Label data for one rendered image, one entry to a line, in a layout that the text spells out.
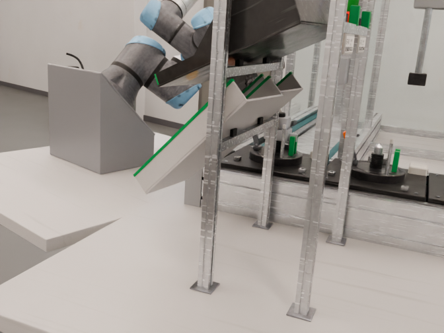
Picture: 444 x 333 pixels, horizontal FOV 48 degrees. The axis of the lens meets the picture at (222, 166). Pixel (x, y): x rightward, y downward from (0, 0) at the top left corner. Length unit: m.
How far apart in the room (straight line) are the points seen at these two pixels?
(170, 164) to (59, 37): 7.96
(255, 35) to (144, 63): 0.84
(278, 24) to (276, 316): 0.45
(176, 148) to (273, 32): 0.26
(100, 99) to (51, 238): 0.51
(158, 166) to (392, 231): 0.53
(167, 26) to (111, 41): 6.25
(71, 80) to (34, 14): 7.88
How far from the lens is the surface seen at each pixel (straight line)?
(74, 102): 1.56
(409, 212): 1.12
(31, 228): 1.13
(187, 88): 1.58
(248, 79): 1.28
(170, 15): 1.40
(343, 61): 1.38
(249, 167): 1.22
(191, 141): 0.84
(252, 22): 0.77
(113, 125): 1.48
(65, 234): 1.09
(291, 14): 0.74
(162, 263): 0.95
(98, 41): 7.88
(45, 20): 9.14
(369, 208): 1.13
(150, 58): 1.58
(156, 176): 0.90
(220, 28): 0.76
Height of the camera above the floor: 1.29
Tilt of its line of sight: 15 degrees down
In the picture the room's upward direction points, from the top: 4 degrees clockwise
